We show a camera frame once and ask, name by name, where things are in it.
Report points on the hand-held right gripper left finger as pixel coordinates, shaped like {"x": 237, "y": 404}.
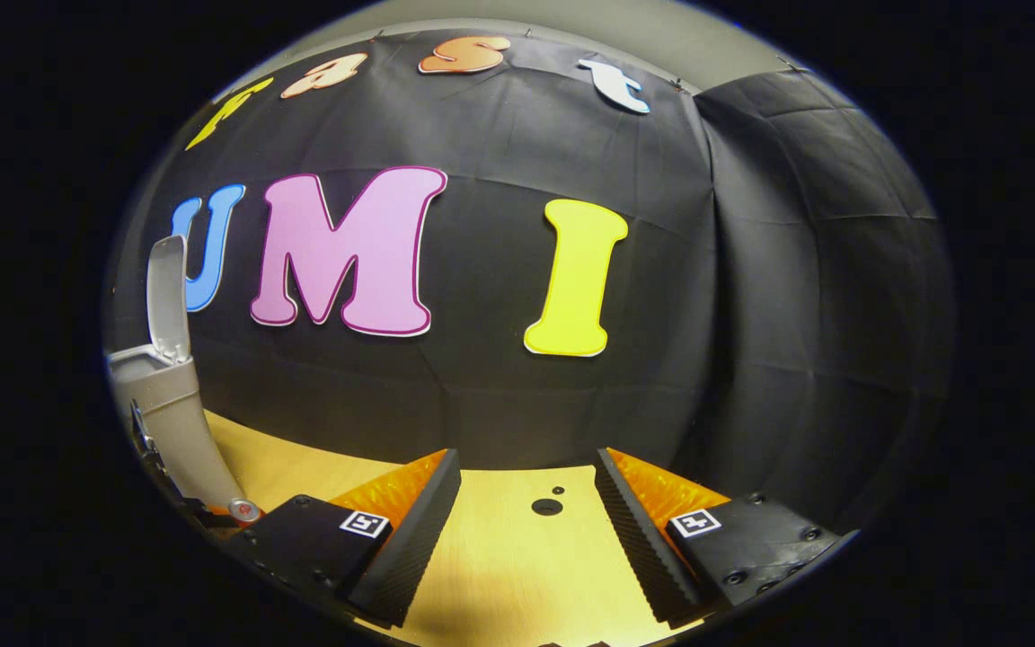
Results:
{"x": 414, "y": 535}

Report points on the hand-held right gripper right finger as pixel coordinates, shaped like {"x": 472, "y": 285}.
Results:
{"x": 643, "y": 539}

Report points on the white desktop garbage bin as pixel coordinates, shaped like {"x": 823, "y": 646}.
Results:
{"x": 174, "y": 395}

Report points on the red pop can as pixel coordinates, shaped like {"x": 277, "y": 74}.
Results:
{"x": 244, "y": 510}

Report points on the wooden desktop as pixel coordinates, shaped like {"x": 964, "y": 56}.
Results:
{"x": 499, "y": 575}

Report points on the black round desk grommet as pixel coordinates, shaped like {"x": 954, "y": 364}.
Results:
{"x": 546, "y": 507}

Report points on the black backdrop cloth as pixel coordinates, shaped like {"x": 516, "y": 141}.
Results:
{"x": 499, "y": 395}

